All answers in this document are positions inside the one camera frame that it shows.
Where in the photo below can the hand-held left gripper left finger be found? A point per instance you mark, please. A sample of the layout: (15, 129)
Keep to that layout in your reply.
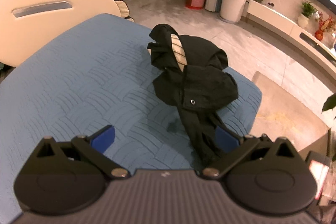
(103, 137)

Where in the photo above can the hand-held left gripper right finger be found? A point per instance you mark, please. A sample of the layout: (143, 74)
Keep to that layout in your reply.
(228, 141)

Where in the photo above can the black jacket with striped lining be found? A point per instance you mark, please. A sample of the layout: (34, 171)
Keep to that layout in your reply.
(199, 82)

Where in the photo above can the blue textured mattress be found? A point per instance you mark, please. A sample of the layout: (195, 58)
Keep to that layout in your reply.
(78, 82)

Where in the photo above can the beige floor mat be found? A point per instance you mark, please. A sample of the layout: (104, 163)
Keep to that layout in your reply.
(288, 108)

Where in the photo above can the red white packet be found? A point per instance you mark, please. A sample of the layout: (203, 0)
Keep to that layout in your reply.
(319, 174)

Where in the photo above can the dark green houseplant leaf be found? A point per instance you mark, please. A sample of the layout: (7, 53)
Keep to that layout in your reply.
(330, 106)

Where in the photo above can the cream padded seat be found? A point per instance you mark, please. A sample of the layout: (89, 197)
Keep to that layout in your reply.
(123, 10)

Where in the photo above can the white television console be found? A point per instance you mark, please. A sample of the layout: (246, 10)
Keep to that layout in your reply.
(278, 22)

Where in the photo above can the tall white planter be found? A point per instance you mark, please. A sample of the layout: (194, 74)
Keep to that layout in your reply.
(233, 3)

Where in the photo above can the red gold ornament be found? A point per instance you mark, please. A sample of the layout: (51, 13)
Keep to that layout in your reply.
(325, 27)

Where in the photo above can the small potted plant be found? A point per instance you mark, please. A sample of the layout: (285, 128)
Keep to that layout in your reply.
(305, 11)

